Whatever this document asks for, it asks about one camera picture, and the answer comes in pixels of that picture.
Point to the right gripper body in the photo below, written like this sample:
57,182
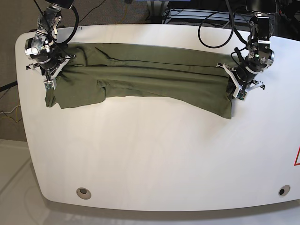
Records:
51,68

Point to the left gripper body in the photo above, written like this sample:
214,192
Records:
243,80

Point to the olive green T-shirt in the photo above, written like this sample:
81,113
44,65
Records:
106,70

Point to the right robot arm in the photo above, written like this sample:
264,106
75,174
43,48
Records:
49,54

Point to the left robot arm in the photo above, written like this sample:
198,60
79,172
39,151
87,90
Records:
256,56

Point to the black bar under table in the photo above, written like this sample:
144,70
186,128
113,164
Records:
8,86

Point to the red triangle warning sticker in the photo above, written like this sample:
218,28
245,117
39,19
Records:
297,160

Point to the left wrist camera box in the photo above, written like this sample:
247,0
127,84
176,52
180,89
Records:
241,95

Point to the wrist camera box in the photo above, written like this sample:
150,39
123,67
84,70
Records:
50,85
241,95

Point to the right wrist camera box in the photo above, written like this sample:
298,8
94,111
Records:
50,85

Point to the grey aluminium frame rail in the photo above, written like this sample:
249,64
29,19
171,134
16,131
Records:
195,16

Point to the right table cable grommet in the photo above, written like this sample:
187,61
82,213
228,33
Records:
284,190

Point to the table cable grommet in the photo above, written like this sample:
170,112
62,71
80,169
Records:
83,193
284,190

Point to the left table cable grommet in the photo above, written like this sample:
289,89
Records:
83,193

